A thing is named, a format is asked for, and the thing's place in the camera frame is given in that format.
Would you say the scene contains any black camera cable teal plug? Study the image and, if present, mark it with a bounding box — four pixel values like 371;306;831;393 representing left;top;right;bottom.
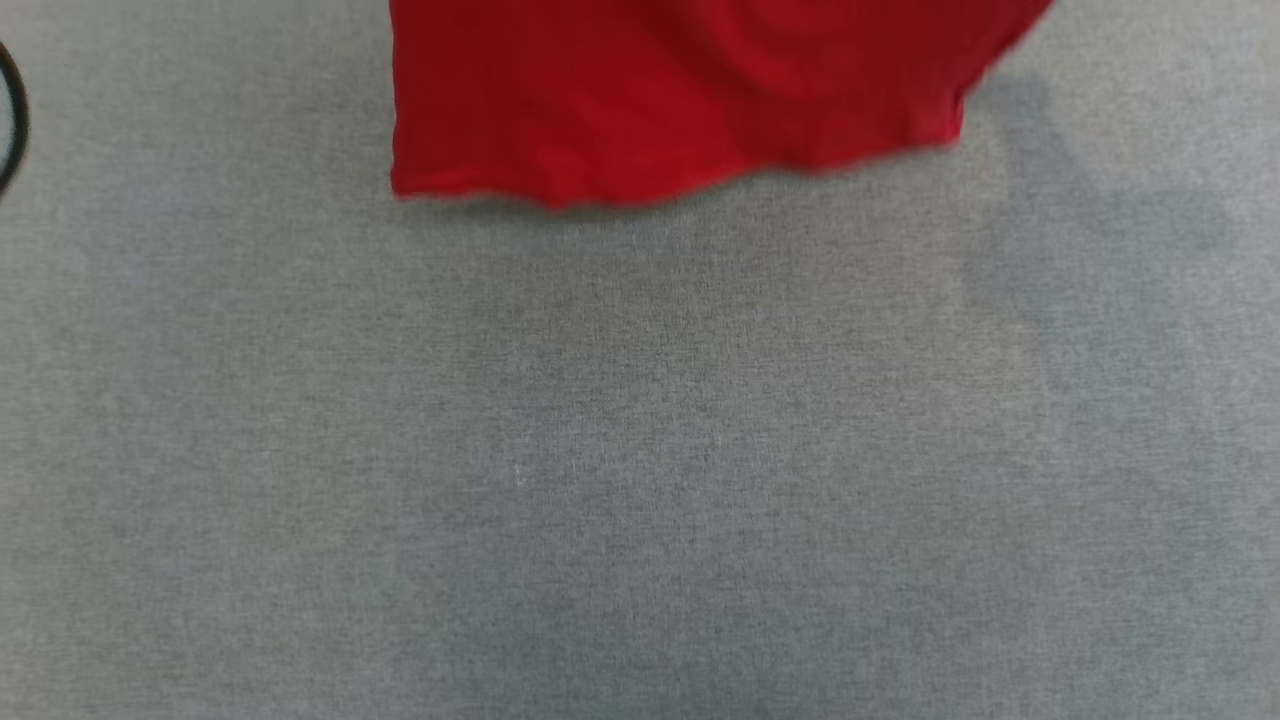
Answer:
0;40;31;201

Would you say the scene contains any red basketball jersey white trim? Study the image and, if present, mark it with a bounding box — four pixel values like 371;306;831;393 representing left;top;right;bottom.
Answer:
388;0;1056;213

